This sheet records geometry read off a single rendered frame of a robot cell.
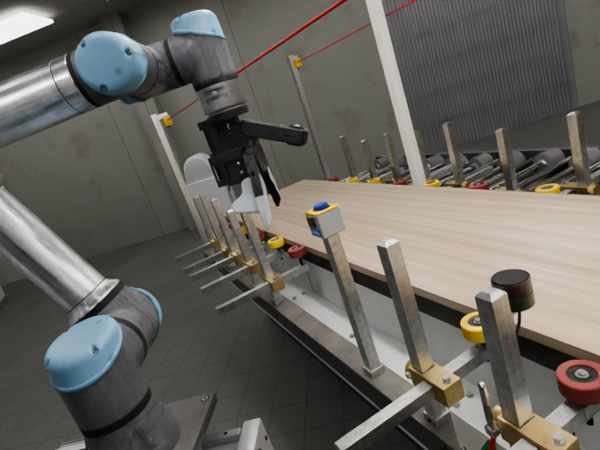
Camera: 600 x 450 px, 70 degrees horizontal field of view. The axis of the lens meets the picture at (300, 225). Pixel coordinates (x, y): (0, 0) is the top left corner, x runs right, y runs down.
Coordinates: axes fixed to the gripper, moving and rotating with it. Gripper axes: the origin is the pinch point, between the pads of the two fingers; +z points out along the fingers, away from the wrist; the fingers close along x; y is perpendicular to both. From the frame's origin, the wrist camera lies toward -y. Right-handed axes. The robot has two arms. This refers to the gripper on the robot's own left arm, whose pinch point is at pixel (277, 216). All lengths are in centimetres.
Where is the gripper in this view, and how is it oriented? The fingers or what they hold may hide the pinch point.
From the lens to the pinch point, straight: 77.4
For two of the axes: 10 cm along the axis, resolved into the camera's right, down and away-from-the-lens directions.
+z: 3.1, 9.1, 2.7
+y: -9.5, 2.8, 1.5
